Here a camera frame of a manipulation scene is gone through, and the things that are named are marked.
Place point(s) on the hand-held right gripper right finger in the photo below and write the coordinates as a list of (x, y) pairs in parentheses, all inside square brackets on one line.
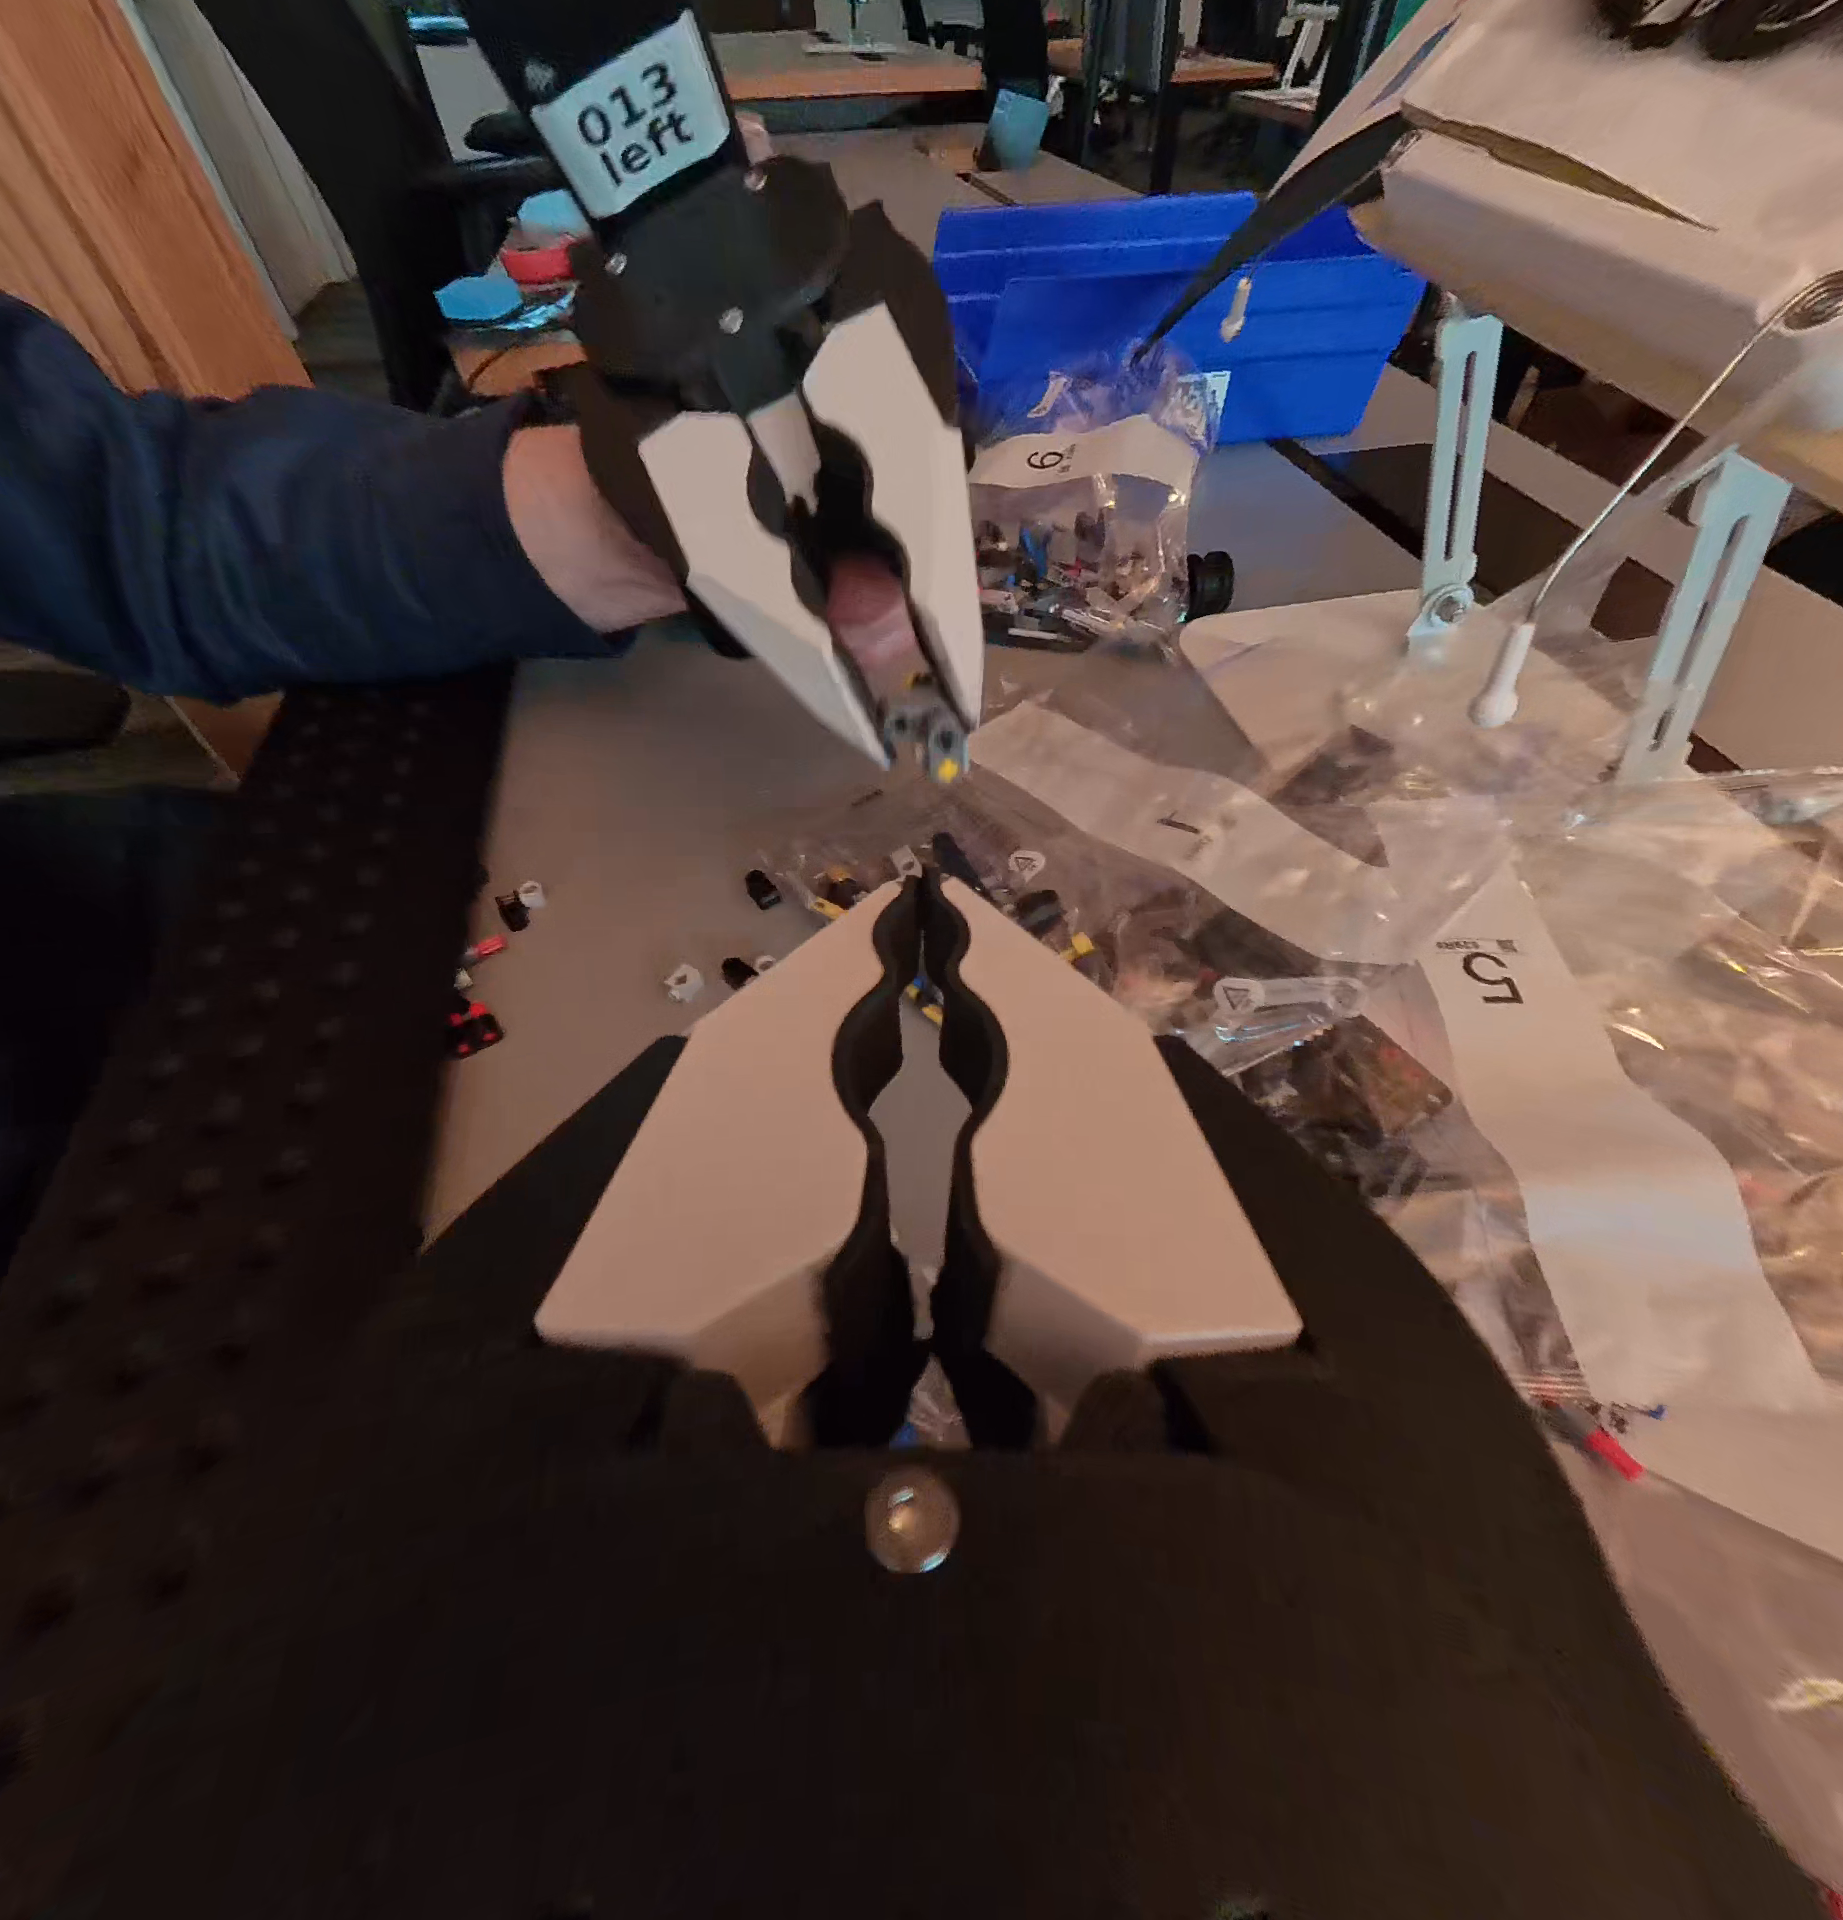
[(1131, 1200)]

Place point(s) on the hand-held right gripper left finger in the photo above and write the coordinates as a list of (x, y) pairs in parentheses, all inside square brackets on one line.
[(696, 1200)]

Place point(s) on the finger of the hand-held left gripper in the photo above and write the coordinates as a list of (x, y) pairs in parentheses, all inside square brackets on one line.
[(724, 556), (921, 482)]

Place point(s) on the small grey lego assembly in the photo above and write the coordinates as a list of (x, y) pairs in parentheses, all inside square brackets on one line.
[(921, 734)]

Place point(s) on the black lego piece, red pins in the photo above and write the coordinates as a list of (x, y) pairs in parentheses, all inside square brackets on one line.
[(473, 1029)]

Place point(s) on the black lego wheel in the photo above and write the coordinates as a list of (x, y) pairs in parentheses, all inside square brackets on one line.
[(1211, 577)]

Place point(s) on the black lego connector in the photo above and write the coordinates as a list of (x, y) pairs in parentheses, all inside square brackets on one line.
[(764, 888)]

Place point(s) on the pile of clear lego bags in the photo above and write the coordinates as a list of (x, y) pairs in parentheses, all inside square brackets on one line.
[(1611, 1125)]

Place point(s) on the person's left hand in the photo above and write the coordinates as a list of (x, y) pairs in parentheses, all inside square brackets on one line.
[(593, 540)]

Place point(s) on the clear bag of mixed parts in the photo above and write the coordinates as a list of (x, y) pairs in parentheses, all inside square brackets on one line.
[(1088, 525)]

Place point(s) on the black connector with white pin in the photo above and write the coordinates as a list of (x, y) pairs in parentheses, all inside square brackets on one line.
[(737, 972), (519, 904)]

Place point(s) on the blue plastic bin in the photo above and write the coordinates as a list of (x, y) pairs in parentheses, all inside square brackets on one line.
[(1088, 302)]

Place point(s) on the background wooden table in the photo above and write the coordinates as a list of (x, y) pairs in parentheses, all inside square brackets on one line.
[(861, 66)]

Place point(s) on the teal cup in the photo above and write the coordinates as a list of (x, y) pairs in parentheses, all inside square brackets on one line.
[(1018, 124)]

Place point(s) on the metal rod with white tip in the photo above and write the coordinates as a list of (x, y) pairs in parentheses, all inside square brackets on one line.
[(1499, 684), (1236, 308)]

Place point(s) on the black office chair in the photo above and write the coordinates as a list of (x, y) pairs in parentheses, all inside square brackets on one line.
[(350, 151), (36, 713)]

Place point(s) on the black pointed flap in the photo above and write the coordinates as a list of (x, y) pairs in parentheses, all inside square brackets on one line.
[(1281, 225)]

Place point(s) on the black perforated pad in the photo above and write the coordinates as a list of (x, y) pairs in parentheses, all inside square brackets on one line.
[(233, 1125)]

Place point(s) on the white car print box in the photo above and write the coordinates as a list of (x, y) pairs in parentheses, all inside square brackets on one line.
[(1611, 225)]

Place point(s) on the round table with wooden edge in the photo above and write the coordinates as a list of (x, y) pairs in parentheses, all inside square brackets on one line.
[(1837, 483)]

